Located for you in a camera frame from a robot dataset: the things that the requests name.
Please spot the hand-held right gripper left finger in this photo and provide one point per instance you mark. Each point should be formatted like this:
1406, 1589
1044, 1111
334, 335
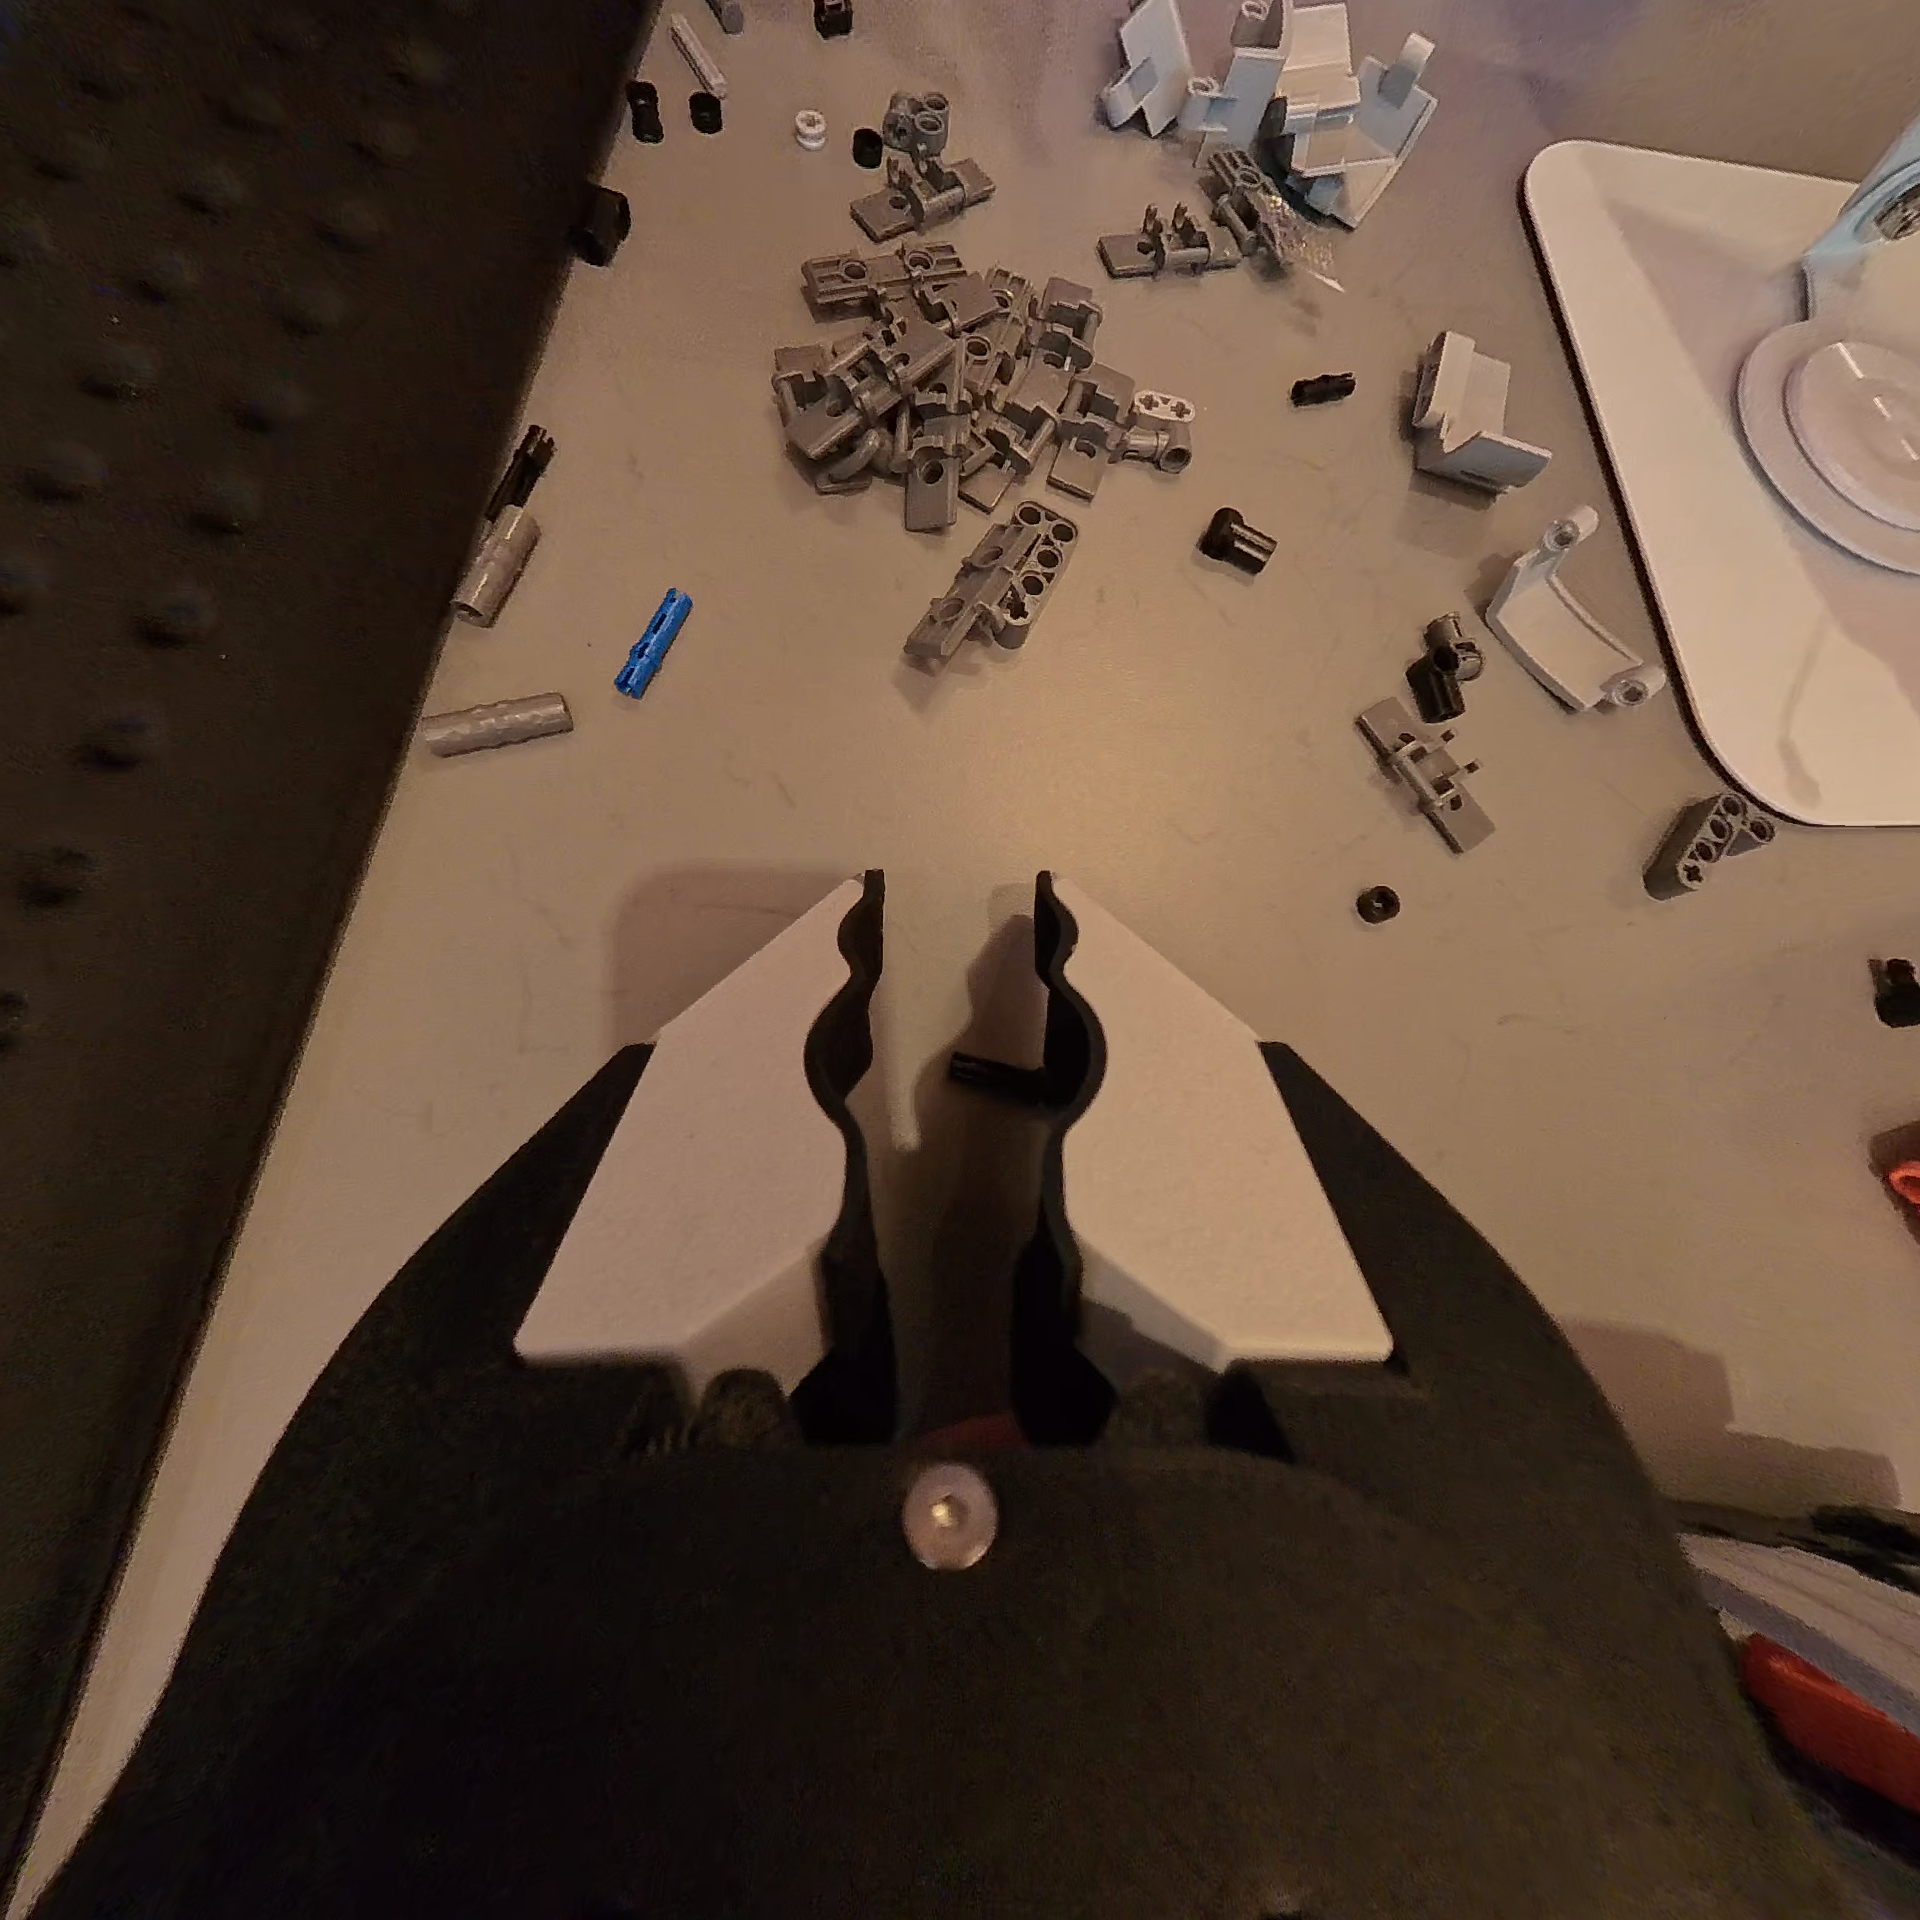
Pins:
705, 1202

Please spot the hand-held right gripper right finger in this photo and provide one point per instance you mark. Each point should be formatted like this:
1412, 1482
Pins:
1202, 1202

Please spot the small black pin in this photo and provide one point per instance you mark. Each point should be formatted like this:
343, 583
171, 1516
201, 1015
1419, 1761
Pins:
1324, 388
990, 1069

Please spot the grey plate with clips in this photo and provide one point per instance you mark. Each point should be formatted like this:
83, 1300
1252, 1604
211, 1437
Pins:
1419, 764
1142, 254

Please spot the grey tube connector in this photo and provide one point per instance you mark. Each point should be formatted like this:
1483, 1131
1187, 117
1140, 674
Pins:
495, 723

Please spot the blue plastic pin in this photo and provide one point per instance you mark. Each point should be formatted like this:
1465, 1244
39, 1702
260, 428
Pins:
655, 644

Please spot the black and grey connector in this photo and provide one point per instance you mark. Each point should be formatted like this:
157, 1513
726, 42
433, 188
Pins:
1442, 676

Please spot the grey angled holed beam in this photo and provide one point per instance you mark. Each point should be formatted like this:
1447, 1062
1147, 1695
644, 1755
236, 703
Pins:
1705, 850

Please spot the grey perforated beam assembly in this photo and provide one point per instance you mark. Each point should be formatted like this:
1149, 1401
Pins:
1004, 579

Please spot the black round connector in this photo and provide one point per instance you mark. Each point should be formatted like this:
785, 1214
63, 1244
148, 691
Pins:
1239, 540

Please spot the grey tube with black axle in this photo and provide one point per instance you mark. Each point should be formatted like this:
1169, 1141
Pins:
499, 567

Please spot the pale curved panel with pins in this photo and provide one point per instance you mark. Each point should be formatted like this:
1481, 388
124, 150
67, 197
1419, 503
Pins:
1569, 622

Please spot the orange plastic wedge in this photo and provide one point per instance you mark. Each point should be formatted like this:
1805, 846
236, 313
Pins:
1905, 1181

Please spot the black angled connector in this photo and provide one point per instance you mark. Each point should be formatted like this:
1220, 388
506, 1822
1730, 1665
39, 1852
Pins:
1900, 994

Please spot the black dimpled foam pad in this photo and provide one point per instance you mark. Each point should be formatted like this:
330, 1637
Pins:
226, 599

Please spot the pale grey angled panel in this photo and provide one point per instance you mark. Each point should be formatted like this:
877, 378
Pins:
1478, 428

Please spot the pile of grey clip plates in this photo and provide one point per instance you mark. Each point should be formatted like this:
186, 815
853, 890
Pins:
931, 389

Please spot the white rounded tray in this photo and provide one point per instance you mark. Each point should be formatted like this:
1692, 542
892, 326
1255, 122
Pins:
1681, 452

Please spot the clear plastic bit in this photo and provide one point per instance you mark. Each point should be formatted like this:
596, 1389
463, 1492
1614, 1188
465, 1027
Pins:
1308, 237

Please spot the dark grey holed connector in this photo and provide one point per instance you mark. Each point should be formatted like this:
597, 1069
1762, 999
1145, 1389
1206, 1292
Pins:
1250, 196

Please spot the grey plate with round connector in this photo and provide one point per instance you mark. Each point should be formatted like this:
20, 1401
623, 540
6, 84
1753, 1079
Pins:
923, 203

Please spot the heap of pale blue panels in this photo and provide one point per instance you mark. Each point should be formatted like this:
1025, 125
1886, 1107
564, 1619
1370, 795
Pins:
1319, 150

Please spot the pale grey short rod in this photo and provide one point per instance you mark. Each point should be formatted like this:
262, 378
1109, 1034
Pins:
695, 57

